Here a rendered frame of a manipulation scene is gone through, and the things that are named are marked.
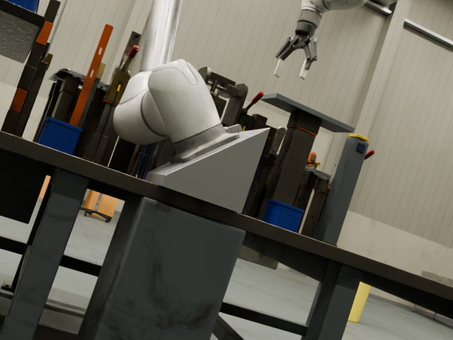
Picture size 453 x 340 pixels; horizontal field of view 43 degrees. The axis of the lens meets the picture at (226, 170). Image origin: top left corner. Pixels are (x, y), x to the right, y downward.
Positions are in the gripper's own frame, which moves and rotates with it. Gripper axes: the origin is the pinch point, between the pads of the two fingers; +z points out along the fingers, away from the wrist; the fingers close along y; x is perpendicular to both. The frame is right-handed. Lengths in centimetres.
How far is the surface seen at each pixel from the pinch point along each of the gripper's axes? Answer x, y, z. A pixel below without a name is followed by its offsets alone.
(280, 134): -17.8, 11.9, 19.8
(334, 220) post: -34, -17, 47
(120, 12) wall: -334, 823, -234
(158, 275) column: 57, -37, 80
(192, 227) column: 54, -39, 65
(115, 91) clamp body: 51, 31, 30
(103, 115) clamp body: 51, 32, 40
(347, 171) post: -32.3, -16.1, 26.8
